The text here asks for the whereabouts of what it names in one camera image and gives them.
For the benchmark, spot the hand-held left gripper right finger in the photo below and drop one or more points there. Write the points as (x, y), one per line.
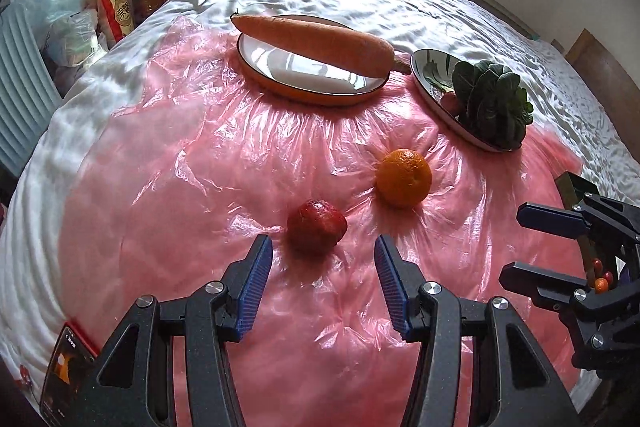
(392, 277)

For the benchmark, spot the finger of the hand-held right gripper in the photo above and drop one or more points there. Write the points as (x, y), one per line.
(530, 282)
(547, 218)

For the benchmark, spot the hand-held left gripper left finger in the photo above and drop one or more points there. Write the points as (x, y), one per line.
(255, 277)

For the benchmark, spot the green tray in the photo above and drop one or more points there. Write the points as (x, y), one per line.
(570, 187)

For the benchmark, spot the red apple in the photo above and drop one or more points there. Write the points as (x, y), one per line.
(316, 227)

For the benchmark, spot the pink plastic sheet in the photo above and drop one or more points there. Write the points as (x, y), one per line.
(175, 187)

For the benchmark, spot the green leafy vegetable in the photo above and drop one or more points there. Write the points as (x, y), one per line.
(490, 102)

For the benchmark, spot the red fruit by plate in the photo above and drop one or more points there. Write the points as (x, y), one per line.
(451, 103)

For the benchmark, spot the brown wooden board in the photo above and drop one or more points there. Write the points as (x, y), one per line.
(610, 72)

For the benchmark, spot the white plate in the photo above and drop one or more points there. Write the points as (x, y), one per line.
(430, 67)

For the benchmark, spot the orange rimmed plate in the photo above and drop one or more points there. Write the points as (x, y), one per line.
(280, 63)

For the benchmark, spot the smartphone with red case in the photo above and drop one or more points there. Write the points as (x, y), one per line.
(60, 372)

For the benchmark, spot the large carrot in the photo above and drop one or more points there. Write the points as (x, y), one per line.
(310, 42)

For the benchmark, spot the white plastic bag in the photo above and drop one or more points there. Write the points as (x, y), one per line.
(75, 37)

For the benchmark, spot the yellow red rice bag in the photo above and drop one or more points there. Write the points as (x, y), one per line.
(115, 9)

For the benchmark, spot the light blue ribbed radiator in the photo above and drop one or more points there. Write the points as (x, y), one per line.
(20, 82)

